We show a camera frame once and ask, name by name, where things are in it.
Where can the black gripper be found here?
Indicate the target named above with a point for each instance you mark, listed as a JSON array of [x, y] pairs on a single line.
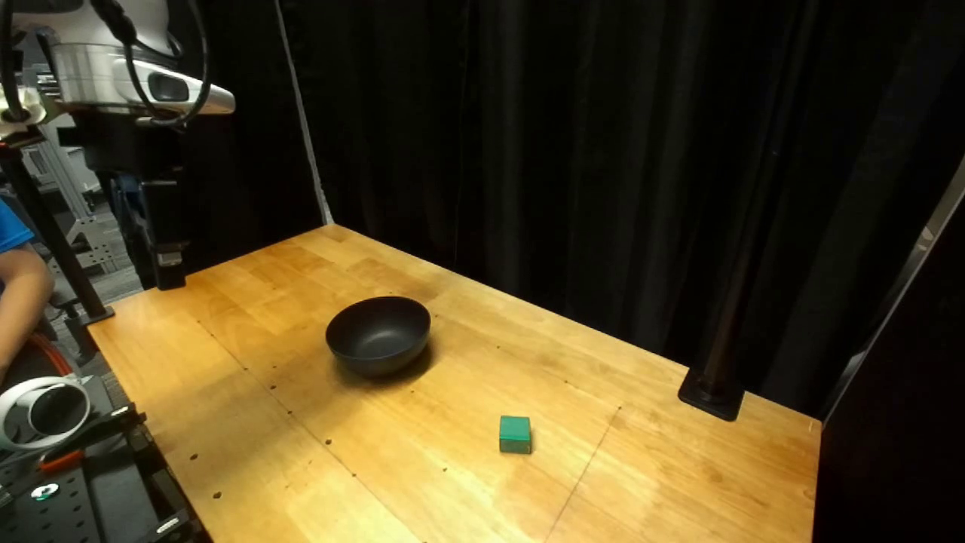
[[153, 152]]

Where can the person forearm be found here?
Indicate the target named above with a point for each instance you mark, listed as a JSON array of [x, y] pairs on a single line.
[[18, 301]]

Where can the black bowl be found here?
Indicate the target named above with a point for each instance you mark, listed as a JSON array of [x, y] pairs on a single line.
[[379, 337]]

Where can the green cube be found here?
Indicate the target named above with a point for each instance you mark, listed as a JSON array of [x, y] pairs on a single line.
[[517, 435]]

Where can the black tripod leg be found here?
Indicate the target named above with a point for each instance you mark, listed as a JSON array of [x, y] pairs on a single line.
[[63, 251]]

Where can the blue shirt sleeve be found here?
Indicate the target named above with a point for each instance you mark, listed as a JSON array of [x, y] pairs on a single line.
[[9, 226]]

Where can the white vertical strip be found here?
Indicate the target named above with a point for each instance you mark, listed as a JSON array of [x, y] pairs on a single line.
[[306, 129]]

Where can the black perforated cart top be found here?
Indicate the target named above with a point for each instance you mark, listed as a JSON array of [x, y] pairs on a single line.
[[95, 497]]

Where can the black curtain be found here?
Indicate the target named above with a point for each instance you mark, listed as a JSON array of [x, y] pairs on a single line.
[[563, 139]]

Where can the black pole with base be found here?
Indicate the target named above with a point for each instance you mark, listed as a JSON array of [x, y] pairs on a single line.
[[717, 388]]

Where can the black panel with silver edge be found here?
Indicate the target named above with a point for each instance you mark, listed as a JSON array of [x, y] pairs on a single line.
[[900, 401]]

